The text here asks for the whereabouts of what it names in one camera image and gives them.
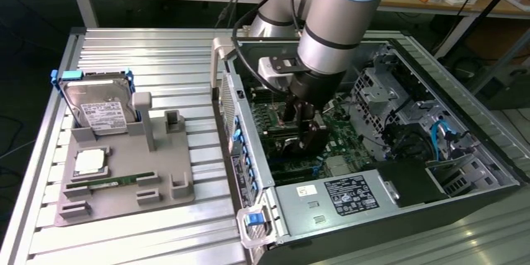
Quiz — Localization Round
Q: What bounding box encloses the grey power supply unit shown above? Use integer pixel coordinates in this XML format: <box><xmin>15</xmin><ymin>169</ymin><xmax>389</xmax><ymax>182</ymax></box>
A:
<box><xmin>276</xmin><ymin>170</ymin><xmax>401</xmax><ymax>237</ymax></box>

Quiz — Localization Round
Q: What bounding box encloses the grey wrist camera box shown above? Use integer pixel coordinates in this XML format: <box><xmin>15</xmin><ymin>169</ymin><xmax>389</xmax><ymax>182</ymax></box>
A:
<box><xmin>256</xmin><ymin>56</ymin><xmax>304</xmax><ymax>92</ymax></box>

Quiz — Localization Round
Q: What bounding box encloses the black RAM stick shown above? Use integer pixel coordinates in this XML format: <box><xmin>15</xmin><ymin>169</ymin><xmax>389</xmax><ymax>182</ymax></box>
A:
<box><xmin>262</xmin><ymin>130</ymin><xmax>298</xmax><ymax>141</ymax></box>

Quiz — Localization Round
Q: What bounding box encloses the green RAM stick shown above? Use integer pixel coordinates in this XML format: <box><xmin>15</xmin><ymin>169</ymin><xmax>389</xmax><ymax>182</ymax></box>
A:
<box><xmin>65</xmin><ymin>175</ymin><xmax>140</xmax><ymax>190</ymax></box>

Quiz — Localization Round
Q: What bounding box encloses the cluttered wooden workbench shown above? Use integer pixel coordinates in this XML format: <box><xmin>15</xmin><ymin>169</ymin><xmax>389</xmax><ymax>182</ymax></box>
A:
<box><xmin>377</xmin><ymin>0</ymin><xmax>530</xmax><ymax>58</ymax></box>

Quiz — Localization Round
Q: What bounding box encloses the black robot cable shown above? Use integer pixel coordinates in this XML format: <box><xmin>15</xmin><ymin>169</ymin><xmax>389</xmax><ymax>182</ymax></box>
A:
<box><xmin>214</xmin><ymin>0</ymin><xmax>300</xmax><ymax>89</ymax></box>

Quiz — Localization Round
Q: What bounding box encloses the black fan assembly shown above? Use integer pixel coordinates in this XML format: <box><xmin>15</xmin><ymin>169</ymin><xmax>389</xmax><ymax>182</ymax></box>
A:
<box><xmin>382</xmin><ymin>124</ymin><xmax>435</xmax><ymax>162</ymax></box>

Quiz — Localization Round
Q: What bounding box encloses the blue wire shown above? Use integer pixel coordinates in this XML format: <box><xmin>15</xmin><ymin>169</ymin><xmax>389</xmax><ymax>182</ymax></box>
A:
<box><xmin>429</xmin><ymin>119</ymin><xmax>459</xmax><ymax>162</ymax></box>

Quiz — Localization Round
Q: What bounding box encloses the black graphics card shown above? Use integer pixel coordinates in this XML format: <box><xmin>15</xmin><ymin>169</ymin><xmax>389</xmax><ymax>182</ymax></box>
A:
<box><xmin>268</xmin><ymin>118</ymin><xmax>328</xmax><ymax>156</ymax></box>

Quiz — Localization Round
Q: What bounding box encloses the hard disk blue carrier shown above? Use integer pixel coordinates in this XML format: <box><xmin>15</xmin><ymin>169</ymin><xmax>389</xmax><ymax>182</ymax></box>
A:
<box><xmin>49</xmin><ymin>68</ymin><xmax>140</xmax><ymax>137</ymax></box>

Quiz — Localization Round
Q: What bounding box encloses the grey parts rack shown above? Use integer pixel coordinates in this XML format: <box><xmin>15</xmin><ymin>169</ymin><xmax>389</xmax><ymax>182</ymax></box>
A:
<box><xmin>54</xmin><ymin>92</ymin><xmax>196</xmax><ymax>228</ymax></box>

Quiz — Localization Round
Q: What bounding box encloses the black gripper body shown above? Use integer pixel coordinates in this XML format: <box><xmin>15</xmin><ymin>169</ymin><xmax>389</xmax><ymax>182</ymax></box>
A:
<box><xmin>286</xmin><ymin>71</ymin><xmax>346</xmax><ymax>110</ymax></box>

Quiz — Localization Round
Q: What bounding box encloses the green motherboard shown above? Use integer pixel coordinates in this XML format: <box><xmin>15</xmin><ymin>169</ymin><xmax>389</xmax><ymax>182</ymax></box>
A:
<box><xmin>246</xmin><ymin>89</ymin><xmax>377</xmax><ymax>185</ymax></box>

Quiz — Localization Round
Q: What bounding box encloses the open black PC case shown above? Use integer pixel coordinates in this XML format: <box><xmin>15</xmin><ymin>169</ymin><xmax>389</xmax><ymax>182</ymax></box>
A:
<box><xmin>210</xmin><ymin>30</ymin><xmax>530</xmax><ymax>265</ymax></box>

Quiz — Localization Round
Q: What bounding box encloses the metal disk bay cage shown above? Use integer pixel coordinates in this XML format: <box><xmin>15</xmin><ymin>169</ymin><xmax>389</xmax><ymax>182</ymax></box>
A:
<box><xmin>350</xmin><ymin>52</ymin><xmax>415</xmax><ymax>129</ymax></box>

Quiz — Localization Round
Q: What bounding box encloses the silver CPU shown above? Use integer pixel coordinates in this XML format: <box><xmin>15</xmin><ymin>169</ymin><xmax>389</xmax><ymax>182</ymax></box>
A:
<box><xmin>73</xmin><ymin>150</ymin><xmax>107</xmax><ymax>176</ymax></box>

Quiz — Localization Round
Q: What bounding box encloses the silver chipset heat sink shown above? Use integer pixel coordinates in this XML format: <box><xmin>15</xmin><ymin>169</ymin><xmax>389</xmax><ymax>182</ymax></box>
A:
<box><xmin>325</xmin><ymin>156</ymin><xmax>352</xmax><ymax>176</ymax></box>

